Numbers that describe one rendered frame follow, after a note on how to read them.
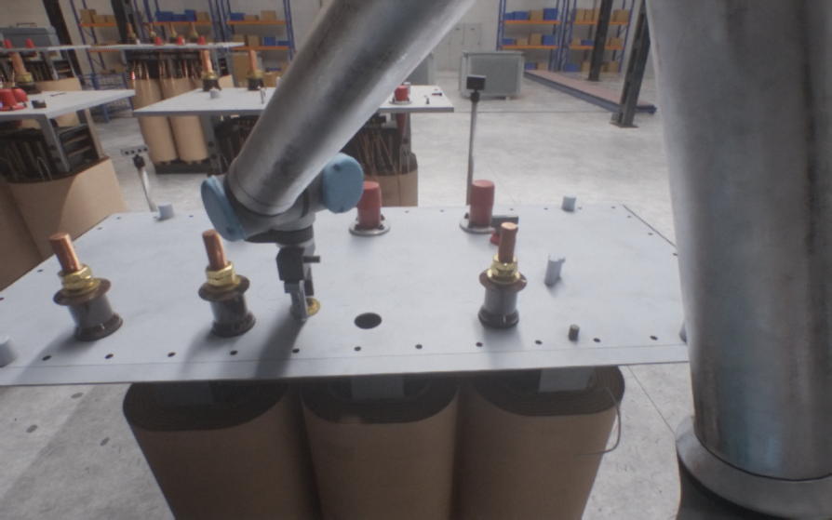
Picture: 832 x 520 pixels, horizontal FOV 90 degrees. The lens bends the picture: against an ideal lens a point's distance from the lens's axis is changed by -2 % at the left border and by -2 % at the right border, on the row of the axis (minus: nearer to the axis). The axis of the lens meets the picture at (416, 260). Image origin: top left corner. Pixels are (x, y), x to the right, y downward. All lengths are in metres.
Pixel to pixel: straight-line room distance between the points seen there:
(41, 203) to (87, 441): 1.34
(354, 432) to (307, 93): 0.84
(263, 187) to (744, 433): 0.52
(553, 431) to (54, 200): 2.84
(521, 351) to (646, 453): 1.85
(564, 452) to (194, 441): 0.91
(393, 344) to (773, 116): 0.65
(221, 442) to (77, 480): 1.66
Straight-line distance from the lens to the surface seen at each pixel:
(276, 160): 0.48
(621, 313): 1.00
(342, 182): 0.67
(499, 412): 1.13
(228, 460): 1.23
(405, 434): 1.10
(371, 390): 1.04
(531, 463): 1.26
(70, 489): 2.77
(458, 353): 0.81
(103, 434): 2.93
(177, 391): 1.15
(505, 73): 13.21
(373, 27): 0.34
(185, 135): 6.83
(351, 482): 1.25
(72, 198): 3.16
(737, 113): 0.36
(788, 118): 0.36
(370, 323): 1.12
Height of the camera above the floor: 1.89
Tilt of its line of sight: 29 degrees down
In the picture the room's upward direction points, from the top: straight up
